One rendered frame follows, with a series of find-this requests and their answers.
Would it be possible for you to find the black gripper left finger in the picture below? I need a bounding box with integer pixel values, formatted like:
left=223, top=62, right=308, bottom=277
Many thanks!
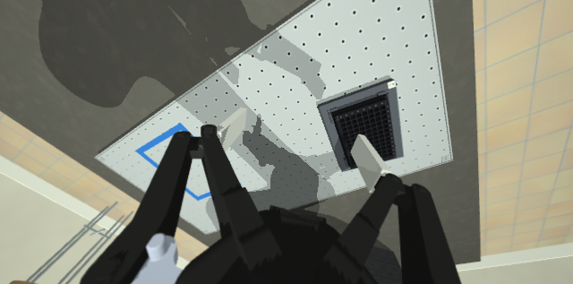
left=80, top=108, right=283, bottom=284

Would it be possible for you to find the blue rectangular tape outline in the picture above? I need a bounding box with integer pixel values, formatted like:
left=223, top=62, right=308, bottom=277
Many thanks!
left=136, top=123, right=210, bottom=201

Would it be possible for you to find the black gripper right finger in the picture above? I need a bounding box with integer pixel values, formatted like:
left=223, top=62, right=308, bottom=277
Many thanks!
left=314, top=134, right=462, bottom=284

